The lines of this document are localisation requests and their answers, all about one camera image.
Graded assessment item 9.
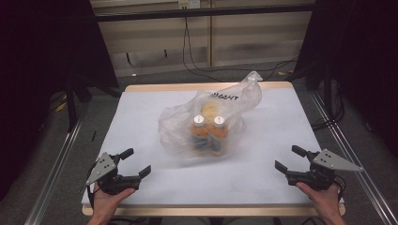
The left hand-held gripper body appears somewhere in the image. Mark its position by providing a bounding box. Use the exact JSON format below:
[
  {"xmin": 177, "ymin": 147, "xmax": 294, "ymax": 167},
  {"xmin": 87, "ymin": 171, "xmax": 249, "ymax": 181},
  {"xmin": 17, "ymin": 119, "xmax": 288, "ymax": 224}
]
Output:
[{"xmin": 85, "ymin": 152, "xmax": 142, "ymax": 195}]

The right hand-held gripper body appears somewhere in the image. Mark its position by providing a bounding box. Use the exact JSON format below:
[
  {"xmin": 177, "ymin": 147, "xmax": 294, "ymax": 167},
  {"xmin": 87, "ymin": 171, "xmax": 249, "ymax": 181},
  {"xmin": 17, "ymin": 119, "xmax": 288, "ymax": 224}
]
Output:
[{"xmin": 284, "ymin": 148, "xmax": 364, "ymax": 191}]

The clear plastic bag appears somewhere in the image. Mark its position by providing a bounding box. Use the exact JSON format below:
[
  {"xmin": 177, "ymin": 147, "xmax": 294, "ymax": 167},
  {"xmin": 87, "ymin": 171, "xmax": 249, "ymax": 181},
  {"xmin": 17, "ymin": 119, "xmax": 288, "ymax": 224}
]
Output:
[{"xmin": 158, "ymin": 70, "xmax": 264, "ymax": 158}]

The orange juice bottle white cap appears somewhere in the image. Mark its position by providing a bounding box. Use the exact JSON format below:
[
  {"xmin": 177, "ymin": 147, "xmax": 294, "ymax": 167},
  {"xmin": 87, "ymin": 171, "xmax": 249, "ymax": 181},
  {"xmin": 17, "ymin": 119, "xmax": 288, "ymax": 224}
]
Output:
[
  {"xmin": 191, "ymin": 114, "xmax": 210, "ymax": 152},
  {"xmin": 208, "ymin": 115, "xmax": 230, "ymax": 158}
]

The person's left hand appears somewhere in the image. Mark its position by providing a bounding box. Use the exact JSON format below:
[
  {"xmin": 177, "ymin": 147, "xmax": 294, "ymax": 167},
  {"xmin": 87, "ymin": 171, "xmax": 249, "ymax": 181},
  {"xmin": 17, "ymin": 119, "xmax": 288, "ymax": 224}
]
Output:
[{"xmin": 92, "ymin": 182, "xmax": 136, "ymax": 219}]

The person's right hand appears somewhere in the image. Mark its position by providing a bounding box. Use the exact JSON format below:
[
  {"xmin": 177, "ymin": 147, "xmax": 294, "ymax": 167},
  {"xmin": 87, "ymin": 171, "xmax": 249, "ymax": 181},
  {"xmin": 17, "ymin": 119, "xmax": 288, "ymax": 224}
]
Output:
[{"xmin": 295, "ymin": 182, "xmax": 341, "ymax": 218}]

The white table mat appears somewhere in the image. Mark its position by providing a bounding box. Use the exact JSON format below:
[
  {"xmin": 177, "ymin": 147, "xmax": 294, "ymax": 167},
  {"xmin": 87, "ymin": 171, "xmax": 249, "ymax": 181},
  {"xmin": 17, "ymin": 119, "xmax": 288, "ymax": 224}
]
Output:
[{"xmin": 81, "ymin": 88, "xmax": 345, "ymax": 206}]

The black metal stand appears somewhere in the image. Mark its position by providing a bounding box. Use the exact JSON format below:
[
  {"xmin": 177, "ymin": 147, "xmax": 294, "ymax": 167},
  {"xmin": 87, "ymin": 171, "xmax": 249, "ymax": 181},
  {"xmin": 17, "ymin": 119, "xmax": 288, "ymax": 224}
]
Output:
[{"xmin": 64, "ymin": 74, "xmax": 121, "ymax": 132}]

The wooden table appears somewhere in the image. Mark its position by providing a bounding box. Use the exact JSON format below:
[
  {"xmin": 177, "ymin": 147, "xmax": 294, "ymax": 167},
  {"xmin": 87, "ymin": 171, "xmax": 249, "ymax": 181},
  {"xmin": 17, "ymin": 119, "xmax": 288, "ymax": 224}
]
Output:
[{"xmin": 82, "ymin": 81, "xmax": 346, "ymax": 218}]

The dark curtain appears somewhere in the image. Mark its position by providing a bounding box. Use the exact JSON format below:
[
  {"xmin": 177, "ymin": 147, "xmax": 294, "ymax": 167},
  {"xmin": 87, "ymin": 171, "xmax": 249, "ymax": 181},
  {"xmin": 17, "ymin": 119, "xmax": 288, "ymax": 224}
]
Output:
[
  {"xmin": 294, "ymin": 0, "xmax": 398, "ymax": 158},
  {"xmin": 0, "ymin": 0, "xmax": 120, "ymax": 201}
]

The black horizontal bar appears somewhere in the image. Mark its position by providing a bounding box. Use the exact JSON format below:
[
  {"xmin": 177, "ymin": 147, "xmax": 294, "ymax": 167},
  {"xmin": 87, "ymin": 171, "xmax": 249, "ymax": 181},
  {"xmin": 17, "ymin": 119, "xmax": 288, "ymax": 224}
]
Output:
[{"xmin": 93, "ymin": 3, "xmax": 315, "ymax": 23}]

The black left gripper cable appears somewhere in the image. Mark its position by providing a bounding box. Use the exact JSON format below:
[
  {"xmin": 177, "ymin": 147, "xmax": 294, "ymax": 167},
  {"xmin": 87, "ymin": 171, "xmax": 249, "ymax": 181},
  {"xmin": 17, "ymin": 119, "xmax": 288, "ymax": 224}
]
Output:
[{"xmin": 86, "ymin": 182, "xmax": 97, "ymax": 209}]

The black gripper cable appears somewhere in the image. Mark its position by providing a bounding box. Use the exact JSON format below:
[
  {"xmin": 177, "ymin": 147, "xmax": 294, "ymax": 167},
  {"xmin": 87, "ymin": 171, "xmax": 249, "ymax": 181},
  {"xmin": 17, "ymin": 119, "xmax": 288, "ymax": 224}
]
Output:
[
  {"xmin": 332, "ymin": 173, "xmax": 347, "ymax": 202},
  {"xmin": 86, "ymin": 182, "xmax": 97, "ymax": 209}
]

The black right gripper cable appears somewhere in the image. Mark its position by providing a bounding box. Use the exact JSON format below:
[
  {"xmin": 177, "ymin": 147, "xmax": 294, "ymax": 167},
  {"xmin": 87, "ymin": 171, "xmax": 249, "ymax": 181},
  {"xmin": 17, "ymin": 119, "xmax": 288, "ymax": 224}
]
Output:
[{"xmin": 332, "ymin": 173, "xmax": 347, "ymax": 202}]

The metal floor rail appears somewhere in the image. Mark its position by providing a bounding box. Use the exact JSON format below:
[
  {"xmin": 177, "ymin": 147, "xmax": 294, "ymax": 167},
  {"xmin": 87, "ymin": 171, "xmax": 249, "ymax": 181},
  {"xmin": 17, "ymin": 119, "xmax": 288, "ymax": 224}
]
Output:
[
  {"xmin": 309, "ymin": 92, "xmax": 398, "ymax": 225},
  {"xmin": 23, "ymin": 109, "xmax": 88, "ymax": 225}
]

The black cable bundle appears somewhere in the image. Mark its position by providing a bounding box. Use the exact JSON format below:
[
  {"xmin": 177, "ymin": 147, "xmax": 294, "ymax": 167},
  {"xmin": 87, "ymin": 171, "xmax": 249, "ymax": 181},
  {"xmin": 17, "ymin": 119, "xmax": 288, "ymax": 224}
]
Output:
[{"xmin": 311, "ymin": 81, "xmax": 345, "ymax": 131}]

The yellow cable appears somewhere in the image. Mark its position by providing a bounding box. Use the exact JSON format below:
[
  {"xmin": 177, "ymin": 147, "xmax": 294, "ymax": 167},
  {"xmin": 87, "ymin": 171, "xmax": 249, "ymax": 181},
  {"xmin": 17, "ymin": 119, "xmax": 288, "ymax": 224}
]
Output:
[{"xmin": 55, "ymin": 93, "xmax": 69, "ymax": 113}]

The black floor cable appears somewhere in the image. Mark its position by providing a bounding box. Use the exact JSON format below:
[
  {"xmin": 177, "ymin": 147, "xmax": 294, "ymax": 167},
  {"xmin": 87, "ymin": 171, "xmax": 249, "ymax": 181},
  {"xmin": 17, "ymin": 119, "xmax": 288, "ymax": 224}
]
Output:
[
  {"xmin": 186, "ymin": 17, "xmax": 299, "ymax": 83},
  {"xmin": 182, "ymin": 17, "xmax": 222, "ymax": 83}
]

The white wall outlet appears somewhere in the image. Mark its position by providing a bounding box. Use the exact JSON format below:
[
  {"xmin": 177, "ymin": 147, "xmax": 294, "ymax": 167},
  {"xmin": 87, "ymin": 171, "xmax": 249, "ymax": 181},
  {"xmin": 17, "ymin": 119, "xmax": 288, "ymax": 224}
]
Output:
[{"xmin": 177, "ymin": 0, "xmax": 201, "ymax": 9}]

